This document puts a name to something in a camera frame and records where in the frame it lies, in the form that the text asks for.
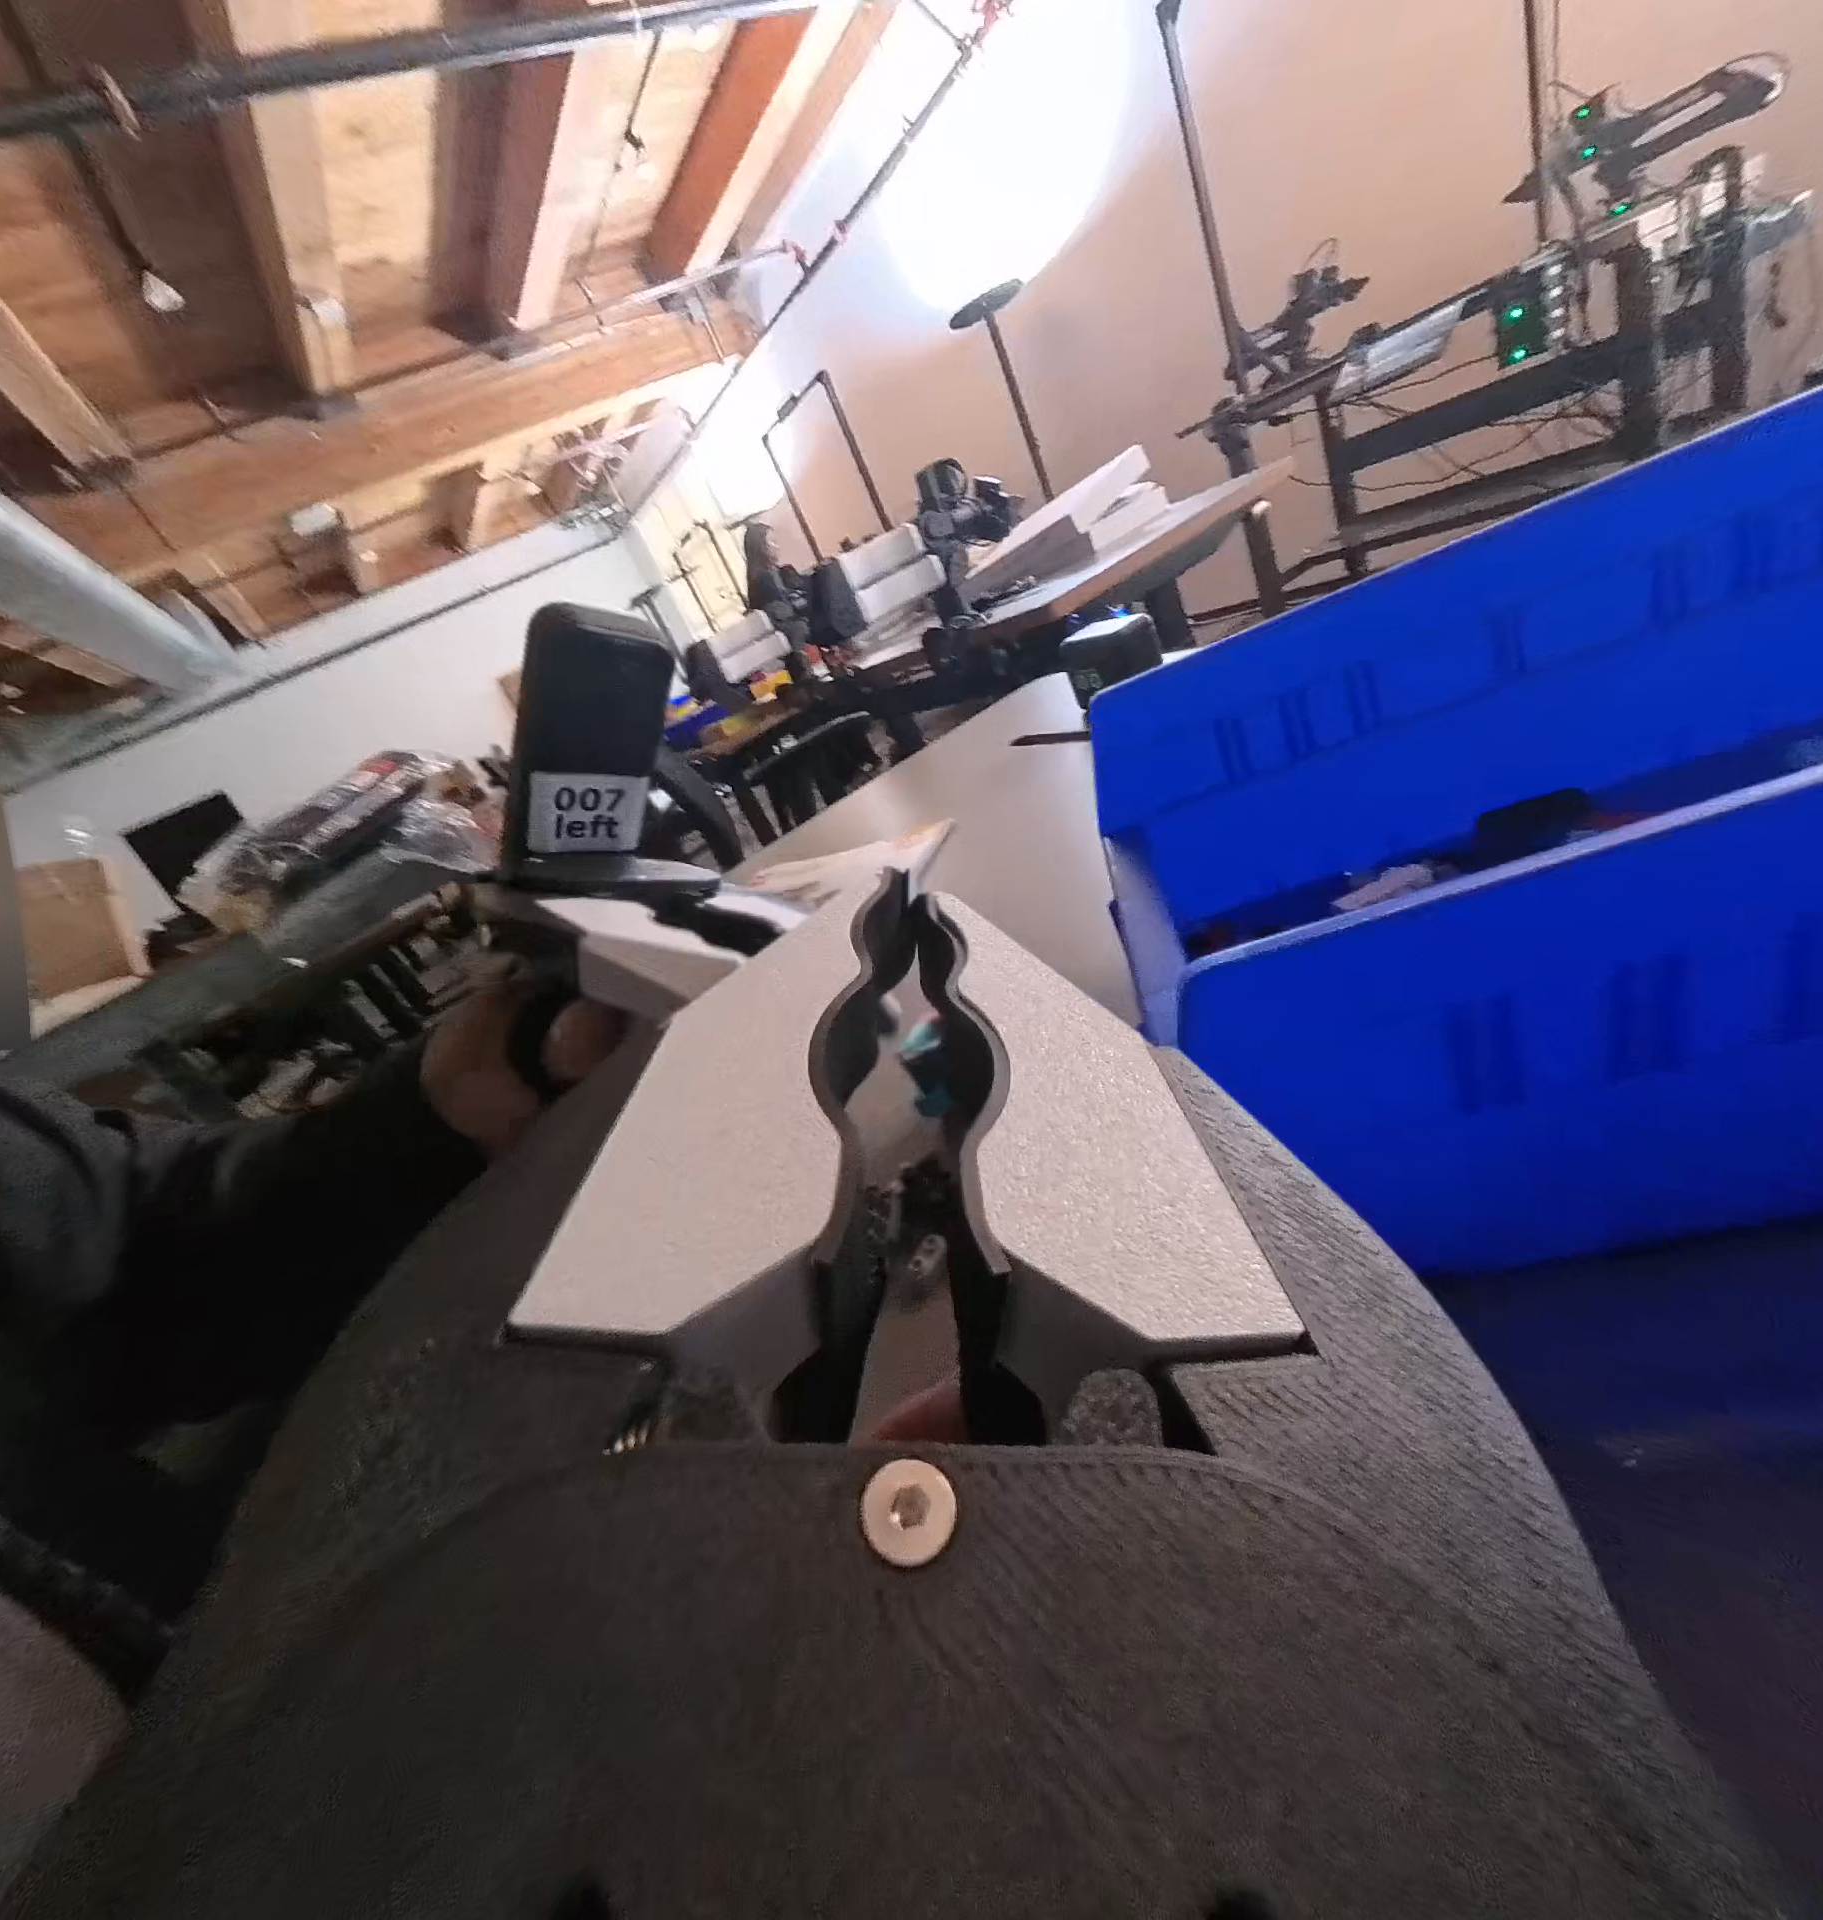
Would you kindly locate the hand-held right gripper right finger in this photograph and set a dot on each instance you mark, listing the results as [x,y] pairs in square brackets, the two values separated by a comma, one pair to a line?
[1150,1201]

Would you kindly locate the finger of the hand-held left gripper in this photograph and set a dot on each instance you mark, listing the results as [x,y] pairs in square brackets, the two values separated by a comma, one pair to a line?
[769,917]
[641,952]

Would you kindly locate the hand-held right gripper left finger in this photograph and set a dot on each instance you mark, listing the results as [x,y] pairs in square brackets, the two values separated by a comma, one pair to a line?
[671,1201]

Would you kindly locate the teal and black brick assembly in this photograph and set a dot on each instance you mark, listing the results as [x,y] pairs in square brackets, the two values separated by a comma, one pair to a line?
[925,1056]

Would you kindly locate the blue plastic bin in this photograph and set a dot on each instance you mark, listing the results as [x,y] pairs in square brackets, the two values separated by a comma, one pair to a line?
[1451,661]
[1526,1140]

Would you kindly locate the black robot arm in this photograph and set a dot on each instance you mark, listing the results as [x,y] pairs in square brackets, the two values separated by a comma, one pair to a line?
[959,502]

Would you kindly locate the person's left forearm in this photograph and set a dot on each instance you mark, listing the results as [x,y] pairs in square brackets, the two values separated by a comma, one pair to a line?
[176,1230]

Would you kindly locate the grey desk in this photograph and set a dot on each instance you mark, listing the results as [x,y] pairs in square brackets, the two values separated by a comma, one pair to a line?
[1001,811]

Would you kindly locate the person's left hand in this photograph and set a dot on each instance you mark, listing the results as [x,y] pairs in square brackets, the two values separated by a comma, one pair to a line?
[470,1080]

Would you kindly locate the printed instruction booklet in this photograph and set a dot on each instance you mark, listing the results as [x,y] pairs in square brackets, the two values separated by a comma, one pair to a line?
[850,862]

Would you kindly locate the white and black robot unit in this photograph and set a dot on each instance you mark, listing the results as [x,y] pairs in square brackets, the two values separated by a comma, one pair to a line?
[889,577]
[740,648]

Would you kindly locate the black office chair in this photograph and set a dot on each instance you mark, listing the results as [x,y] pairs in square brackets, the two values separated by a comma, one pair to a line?
[821,757]

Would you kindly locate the plastic wrapped dark bundle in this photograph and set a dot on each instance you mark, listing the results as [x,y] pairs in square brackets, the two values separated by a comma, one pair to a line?
[350,817]

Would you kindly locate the dark flat strip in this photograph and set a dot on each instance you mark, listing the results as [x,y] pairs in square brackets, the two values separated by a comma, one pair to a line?
[1054,737]

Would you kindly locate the black pipe stand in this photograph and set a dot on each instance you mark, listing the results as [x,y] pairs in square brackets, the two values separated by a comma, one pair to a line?
[830,436]

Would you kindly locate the black cube device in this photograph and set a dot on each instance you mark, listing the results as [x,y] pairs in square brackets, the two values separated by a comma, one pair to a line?
[1109,651]

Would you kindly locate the black monitor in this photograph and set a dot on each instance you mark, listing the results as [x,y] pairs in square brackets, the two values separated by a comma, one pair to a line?
[184,841]

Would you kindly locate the stack of white flat boxes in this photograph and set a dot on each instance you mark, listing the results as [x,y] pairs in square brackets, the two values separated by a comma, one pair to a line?
[1084,510]

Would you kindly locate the black floor lamp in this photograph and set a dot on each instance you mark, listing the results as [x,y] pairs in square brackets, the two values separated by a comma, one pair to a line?
[1010,375]

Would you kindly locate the pile of mixed toy bricks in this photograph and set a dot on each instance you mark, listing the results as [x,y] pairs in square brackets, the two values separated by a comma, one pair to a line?
[1526,826]

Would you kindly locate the wooden top work table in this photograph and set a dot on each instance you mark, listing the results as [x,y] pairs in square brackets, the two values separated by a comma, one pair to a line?
[1150,540]

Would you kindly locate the brown cardboard box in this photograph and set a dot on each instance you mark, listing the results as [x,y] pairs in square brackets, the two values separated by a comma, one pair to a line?
[80,925]

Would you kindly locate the grey sweatshirt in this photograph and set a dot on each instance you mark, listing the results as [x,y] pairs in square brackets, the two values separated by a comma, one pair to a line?
[12,1725]

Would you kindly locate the metal rig with electronics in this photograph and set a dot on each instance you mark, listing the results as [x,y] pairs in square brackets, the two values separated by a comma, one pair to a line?
[1526,345]

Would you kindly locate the silver ventilation duct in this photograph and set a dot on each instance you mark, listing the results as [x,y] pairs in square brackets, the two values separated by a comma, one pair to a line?
[72,577]

